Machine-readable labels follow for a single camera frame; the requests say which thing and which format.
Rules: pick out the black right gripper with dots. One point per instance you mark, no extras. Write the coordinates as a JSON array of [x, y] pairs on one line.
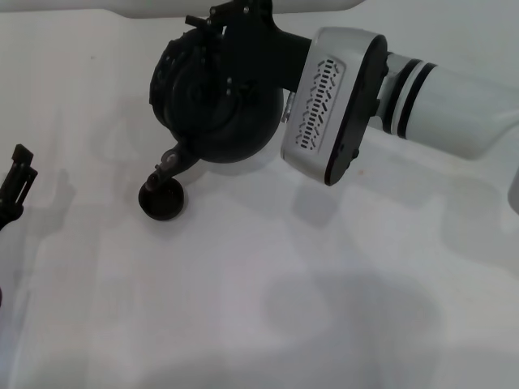
[[263, 56]]

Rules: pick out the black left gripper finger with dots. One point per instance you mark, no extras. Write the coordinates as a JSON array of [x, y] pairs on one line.
[[20, 182]]

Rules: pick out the black round teapot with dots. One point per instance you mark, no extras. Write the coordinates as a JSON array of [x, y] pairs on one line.
[[235, 133]]

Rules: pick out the small dark teacup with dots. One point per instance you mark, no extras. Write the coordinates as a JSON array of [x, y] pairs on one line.
[[162, 204]]

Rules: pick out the white rounded panel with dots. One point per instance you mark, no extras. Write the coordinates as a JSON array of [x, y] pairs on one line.
[[162, 5]]

